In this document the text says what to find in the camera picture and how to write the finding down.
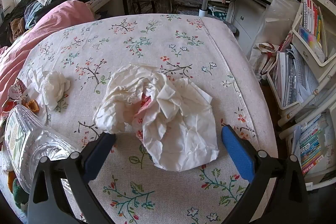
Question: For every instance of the large white paper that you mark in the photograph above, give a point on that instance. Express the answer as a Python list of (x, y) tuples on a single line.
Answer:
[(178, 134)]

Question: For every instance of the blue denim clothing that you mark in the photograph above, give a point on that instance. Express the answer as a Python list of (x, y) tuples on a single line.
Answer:
[(32, 10)]

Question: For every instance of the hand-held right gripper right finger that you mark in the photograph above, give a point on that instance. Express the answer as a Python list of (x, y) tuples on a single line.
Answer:
[(236, 150)]

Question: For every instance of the clear plastic bottle green label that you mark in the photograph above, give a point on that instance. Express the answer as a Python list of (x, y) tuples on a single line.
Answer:
[(26, 140)]

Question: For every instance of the small crumpled white tissue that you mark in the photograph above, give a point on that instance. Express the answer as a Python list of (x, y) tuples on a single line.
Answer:
[(53, 87)]

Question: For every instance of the white bookshelf rack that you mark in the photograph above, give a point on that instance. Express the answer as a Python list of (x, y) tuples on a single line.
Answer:
[(312, 56)]

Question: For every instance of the white plastic bag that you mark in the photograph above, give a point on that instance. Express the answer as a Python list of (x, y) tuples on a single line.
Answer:
[(281, 19)]

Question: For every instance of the brown garment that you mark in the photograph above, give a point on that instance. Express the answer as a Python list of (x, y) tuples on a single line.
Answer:
[(17, 27)]

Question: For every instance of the white orange snack wrapper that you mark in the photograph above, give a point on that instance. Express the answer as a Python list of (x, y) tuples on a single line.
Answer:
[(15, 92)]

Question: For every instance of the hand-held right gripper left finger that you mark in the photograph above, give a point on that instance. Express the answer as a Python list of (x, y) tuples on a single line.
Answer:
[(98, 158)]

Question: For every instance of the pile of clothes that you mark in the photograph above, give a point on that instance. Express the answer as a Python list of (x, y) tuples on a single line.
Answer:
[(15, 8)]

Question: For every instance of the canvas tote bag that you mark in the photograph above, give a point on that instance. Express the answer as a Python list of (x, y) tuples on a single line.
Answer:
[(262, 58)]

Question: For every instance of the row of red white books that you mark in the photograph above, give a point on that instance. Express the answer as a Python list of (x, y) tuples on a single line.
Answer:
[(309, 14)]

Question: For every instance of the floral tablecloth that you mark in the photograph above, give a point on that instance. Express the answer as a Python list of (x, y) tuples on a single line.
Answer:
[(157, 37)]

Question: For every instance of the pink blanket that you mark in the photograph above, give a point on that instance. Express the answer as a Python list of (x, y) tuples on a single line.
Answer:
[(39, 29)]

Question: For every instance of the stack of teal-spined books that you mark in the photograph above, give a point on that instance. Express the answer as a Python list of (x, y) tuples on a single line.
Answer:
[(311, 148)]

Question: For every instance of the stack of papers and notebooks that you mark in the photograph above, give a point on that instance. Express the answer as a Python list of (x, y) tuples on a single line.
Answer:
[(288, 77)]

